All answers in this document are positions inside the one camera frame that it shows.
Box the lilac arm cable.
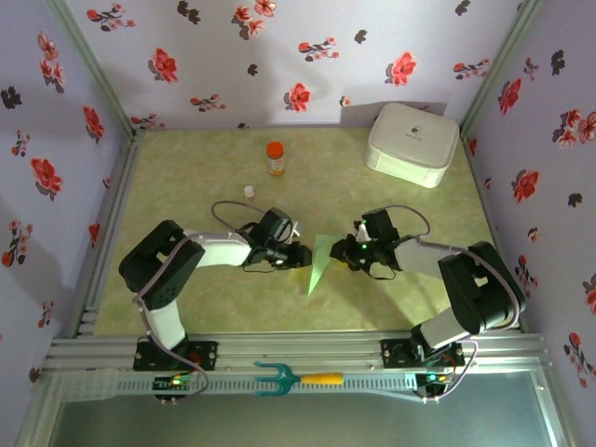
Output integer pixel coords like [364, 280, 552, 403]
[384, 204, 528, 404]
[132, 199, 271, 401]

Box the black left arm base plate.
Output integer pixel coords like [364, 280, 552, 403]
[133, 339, 219, 373]

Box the light green paper sheet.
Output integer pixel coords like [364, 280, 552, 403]
[306, 232, 344, 298]

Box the white zipped storage case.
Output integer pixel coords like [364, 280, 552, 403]
[364, 102, 460, 189]

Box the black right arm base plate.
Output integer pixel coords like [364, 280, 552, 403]
[380, 338, 466, 369]

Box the aluminium corner post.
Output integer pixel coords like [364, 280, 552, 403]
[458, 0, 547, 139]
[46, 0, 146, 141]

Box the lilac right arm cable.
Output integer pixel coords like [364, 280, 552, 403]
[384, 204, 528, 404]

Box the lilac left arm cable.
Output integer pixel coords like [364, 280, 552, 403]
[132, 199, 271, 401]

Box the thin black left gripper wire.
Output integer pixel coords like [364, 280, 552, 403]
[241, 260, 280, 276]

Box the aluminium side rail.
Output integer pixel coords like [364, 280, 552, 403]
[460, 132, 530, 334]
[69, 132, 143, 337]

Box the thin black gripper wire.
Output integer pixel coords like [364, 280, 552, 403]
[241, 260, 280, 276]
[365, 263, 397, 282]

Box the teal fork with yellow handle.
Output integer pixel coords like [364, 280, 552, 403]
[253, 360, 345, 398]

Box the thin black right gripper wire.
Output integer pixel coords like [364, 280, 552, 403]
[365, 263, 397, 282]

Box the aluminium frame rail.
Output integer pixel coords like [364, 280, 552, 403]
[44, 331, 553, 373]

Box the grey slotted cable duct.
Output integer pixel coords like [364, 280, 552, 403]
[58, 369, 420, 402]

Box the orange capped bottle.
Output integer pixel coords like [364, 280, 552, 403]
[265, 141, 286, 177]

